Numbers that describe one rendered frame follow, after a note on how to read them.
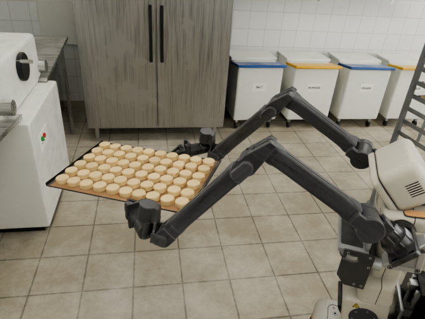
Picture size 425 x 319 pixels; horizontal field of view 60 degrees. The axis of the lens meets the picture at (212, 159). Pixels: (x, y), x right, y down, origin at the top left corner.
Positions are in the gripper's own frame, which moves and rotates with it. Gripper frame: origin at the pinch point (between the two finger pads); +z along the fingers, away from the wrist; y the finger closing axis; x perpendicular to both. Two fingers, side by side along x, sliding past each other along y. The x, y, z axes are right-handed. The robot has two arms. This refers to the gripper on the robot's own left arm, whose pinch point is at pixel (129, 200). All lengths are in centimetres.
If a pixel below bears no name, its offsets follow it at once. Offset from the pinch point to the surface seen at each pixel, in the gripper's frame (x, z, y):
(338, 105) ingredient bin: 301, 181, 72
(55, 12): 20, 330, -23
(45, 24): 9, 334, -11
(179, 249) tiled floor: 47, 66, 98
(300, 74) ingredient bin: 245, 192, 31
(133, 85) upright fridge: 68, 225, 32
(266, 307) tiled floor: 75, 1, 101
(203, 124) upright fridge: 134, 204, 75
